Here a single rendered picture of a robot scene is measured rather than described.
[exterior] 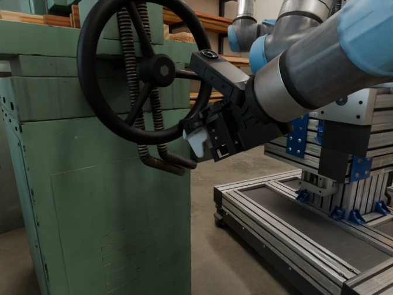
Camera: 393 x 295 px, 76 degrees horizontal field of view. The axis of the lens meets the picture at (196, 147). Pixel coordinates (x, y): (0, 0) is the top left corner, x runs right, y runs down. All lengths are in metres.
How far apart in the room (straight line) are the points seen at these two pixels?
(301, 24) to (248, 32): 0.81
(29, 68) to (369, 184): 1.24
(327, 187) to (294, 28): 0.85
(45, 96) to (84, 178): 0.21
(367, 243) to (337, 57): 0.98
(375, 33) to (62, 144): 0.58
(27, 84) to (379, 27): 0.57
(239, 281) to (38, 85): 0.98
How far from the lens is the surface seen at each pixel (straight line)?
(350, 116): 0.77
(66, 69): 0.63
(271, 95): 0.29
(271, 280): 1.20
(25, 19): 0.78
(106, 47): 0.55
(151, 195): 0.76
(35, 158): 0.63
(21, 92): 0.61
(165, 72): 0.49
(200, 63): 0.38
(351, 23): 0.26
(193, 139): 0.44
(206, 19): 3.55
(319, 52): 0.27
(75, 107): 0.63
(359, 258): 1.08
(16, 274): 1.41
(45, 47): 0.62
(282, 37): 0.42
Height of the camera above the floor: 0.79
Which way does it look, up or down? 15 degrees down
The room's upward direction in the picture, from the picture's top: straight up
